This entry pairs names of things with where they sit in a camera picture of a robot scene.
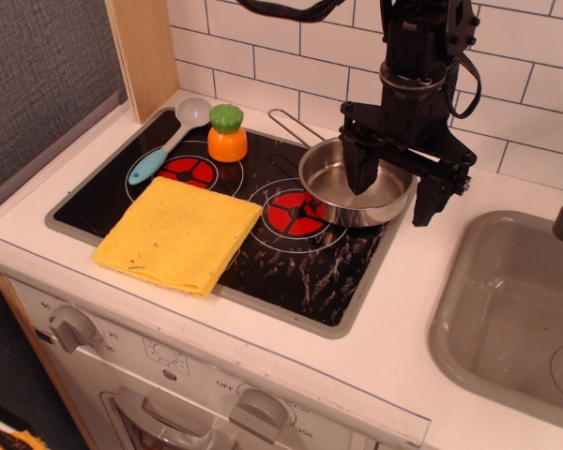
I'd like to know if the silver metal pan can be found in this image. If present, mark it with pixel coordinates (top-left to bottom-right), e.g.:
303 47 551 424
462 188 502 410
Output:
267 108 418 229

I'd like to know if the orange toy carrot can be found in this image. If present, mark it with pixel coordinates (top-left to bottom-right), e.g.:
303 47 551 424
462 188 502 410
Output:
207 104 248 163

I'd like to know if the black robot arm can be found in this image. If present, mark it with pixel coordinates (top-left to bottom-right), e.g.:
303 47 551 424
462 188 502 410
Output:
340 1 481 227

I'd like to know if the grey oven knob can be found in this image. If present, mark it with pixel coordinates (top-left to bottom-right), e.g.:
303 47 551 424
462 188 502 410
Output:
49 305 97 353
229 389 289 444

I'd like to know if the black braided cable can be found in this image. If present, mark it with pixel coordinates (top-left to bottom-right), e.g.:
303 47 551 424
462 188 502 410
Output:
236 0 346 23

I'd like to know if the orange black object bottom left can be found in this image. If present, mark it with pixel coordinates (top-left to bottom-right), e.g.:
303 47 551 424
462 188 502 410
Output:
0 428 48 450

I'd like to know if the grey sink basin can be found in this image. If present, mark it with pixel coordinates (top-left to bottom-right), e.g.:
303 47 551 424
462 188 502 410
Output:
429 211 563 428

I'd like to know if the yellow cloth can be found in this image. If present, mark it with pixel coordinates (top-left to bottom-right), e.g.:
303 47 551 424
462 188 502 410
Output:
93 176 263 297

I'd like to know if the white toy oven front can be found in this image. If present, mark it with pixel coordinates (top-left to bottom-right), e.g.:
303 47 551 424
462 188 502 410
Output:
12 281 400 449

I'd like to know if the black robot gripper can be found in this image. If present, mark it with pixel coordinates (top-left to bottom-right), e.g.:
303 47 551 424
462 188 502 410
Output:
341 73 477 227

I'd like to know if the grey left oven knob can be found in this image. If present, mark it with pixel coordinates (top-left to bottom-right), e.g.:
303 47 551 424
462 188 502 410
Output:
49 305 97 353

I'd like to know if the white spoon blue handle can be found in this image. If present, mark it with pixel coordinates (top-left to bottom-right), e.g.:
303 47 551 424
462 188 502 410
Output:
128 97 211 186

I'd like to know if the black toy stovetop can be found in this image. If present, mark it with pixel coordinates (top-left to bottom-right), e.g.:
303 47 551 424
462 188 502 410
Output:
44 107 404 340

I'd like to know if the grey right oven knob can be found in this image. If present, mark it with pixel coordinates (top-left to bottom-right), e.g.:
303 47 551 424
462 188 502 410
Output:
229 389 289 444

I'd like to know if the wooden side post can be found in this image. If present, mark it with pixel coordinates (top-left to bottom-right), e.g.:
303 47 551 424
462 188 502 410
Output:
104 0 179 124

